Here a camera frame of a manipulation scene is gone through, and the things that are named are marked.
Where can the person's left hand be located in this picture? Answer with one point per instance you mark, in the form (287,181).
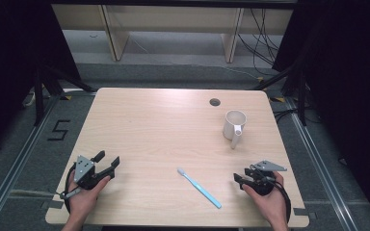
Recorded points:
(83,202)

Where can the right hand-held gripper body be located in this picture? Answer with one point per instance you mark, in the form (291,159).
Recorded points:
(261,183)

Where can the black tape strip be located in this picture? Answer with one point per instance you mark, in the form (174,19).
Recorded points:
(303,212)
(52,204)

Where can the black curtain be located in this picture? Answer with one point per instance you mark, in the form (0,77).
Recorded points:
(9,64)
(350,80)

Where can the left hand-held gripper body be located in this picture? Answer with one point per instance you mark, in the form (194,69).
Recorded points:
(88,178)

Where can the person's right hand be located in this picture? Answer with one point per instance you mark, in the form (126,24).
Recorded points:
(274,205)

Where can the aluminium floor rail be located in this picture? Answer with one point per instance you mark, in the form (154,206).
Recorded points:
(321,166)
(16,166)

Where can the yellow black hazard tape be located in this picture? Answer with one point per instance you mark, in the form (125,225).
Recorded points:
(66,97)
(260,79)
(277,99)

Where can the white cup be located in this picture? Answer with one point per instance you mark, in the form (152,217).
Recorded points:
(232,128)

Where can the black metal stand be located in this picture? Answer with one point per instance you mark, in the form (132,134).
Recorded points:
(38,96)
(302,96)

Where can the light blue toothbrush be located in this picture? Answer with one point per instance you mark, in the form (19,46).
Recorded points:
(200,189)

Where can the beige wooden shelf unit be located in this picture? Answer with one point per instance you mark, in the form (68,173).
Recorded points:
(173,19)

